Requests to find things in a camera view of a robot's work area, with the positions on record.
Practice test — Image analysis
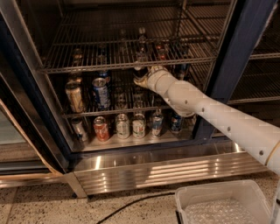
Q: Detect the dark can behind gold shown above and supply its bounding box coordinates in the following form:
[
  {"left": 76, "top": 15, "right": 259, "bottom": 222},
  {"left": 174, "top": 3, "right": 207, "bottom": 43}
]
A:
[{"left": 68, "top": 73, "right": 83, "bottom": 85}]

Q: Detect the top wire shelf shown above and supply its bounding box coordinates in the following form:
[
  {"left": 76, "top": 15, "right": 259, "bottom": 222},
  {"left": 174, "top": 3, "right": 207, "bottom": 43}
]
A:
[{"left": 41, "top": 0, "right": 233, "bottom": 74}]

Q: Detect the white clear bottle behind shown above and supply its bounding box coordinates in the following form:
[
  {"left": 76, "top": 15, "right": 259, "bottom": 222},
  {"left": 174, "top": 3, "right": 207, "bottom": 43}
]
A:
[{"left": 138, "top": 27, "right": 147, "bottom": 46}]

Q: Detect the white green can right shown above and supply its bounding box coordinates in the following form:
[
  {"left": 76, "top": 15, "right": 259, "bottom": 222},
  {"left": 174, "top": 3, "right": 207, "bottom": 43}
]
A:
[{"left": 132, "top": 114, "right": 146, "bottom": 139}]

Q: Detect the blue fridge centre post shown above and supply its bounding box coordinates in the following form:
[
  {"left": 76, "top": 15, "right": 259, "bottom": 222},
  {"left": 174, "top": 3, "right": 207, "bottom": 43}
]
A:
[{"left": 192, "top": 0, "right": 277, "bottom": 141}]

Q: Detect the blue silver can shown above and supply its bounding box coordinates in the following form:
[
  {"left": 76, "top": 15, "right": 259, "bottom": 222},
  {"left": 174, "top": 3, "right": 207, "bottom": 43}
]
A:
[{"left": 151, "top": 109, "right": 164, "bottom": 137}]

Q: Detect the black floor cable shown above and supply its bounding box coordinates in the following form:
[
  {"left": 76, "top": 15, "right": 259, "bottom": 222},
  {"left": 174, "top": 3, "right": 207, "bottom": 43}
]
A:
[{"left": 95, "top": 192, "right": 176, "bottom": 224}]

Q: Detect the blue pepsi can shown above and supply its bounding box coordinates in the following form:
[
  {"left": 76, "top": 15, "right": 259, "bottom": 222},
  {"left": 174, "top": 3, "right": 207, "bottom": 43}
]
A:
[{"left": 170, "top": 113, "right": 183, "bottom": 133}]

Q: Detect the blue can behind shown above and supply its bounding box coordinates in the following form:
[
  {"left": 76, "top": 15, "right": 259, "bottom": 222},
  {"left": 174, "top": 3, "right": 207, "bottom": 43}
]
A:
[{"left": 98, "top": 70, "right": 111, "bottom": 85}]

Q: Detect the clear plastic bin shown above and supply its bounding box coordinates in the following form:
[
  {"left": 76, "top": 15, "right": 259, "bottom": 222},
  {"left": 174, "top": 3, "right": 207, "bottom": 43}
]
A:
[{"left": 175, "top": 179, "right": 274, "bottom": 224}]

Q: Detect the gold drink can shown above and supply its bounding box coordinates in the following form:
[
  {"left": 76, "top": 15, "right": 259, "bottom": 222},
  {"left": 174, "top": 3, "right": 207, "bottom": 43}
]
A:
[{"left": 65, "top": 81, "right": 85, "bottom": 113}]

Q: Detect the blue plastic bottle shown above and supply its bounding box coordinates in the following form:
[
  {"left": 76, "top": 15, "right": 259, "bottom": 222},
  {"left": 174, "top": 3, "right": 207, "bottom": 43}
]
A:
[{"left": 175, "top": 47, "right": 190, "bottom": 81}]

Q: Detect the right compartment wire shelf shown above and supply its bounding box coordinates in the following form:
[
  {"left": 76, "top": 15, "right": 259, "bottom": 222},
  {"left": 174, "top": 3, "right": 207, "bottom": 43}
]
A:
[{"left": 228, "top": 8, "right": 280, "bottom": 104}]

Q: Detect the silver can bottom left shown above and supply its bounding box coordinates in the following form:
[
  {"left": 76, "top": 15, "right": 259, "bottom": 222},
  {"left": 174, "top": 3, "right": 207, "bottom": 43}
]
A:
[{"left": 71, "top": 118, "right": 88, "bottom": 142}]

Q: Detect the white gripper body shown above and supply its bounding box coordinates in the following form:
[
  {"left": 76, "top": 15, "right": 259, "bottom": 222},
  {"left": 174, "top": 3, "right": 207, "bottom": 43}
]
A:
[{"left": 147, "top": 66, "right": 175, "bottom": 94}]

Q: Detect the middle wire shelf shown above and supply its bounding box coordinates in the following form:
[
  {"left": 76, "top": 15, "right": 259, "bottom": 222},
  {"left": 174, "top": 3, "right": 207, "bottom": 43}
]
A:
[{"left": 49, "top": 62, "right": 215, "bottom": 119}]

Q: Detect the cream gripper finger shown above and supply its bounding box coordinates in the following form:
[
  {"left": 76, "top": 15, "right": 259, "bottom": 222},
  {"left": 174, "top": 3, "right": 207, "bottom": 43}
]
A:
[{"left": 133, "top": 77, "right": 148, "bottom": 88}]

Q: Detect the blue white drink can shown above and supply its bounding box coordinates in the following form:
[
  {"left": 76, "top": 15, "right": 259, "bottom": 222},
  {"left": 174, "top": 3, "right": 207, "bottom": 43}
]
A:
[{"left": 92, "top": 78, "right": 110, "bottom": 110}]

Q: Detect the red cola can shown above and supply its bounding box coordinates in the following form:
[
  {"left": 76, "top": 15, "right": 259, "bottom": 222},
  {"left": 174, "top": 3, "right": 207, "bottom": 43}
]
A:
[{"left": 94, "top": 116, "right": 109, "bottom": 142}]

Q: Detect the bubble wrap sheet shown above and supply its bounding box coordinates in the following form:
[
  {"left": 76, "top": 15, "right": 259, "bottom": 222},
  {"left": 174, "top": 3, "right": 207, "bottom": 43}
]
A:
[{"left": 185, "top": 199, "right": 259, "bottom": 224}]

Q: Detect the white green can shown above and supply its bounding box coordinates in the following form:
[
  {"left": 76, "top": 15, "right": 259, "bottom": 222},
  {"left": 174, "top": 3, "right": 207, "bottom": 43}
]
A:
[
  {"left": 132, "top": 114, "right": 146, "bottom": 139},
  {"left": 115, "top": 114, "right": 130, "bottom": 139}
]

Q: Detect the steel fridge base grille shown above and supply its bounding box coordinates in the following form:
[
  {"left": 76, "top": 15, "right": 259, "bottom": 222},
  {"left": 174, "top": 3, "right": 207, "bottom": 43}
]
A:
[{"left": 64, "top": 141, "right": 268, "bottom": 198}]

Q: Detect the white green can left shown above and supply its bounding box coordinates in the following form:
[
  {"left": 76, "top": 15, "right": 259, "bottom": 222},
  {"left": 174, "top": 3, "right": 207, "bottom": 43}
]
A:
[{"left": 115, "top": 114, "right": 130, "bottom": 139}]

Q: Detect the open fridge door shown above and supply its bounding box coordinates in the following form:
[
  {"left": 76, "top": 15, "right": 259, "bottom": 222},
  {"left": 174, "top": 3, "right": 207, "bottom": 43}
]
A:
[{"left": 0, "top": 53, "right": 65, "bottom": 188}]

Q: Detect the red plastic bottle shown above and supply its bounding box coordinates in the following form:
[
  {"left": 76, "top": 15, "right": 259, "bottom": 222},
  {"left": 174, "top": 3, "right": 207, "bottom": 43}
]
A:
[{"left": 155, "top": 43, "right": 167, "bottom": 60}]

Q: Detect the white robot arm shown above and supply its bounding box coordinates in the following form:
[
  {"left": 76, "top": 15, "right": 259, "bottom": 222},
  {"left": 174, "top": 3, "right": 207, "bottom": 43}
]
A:
[{"left": 134, "top": 66, "right": 280, "bottom": 175}]

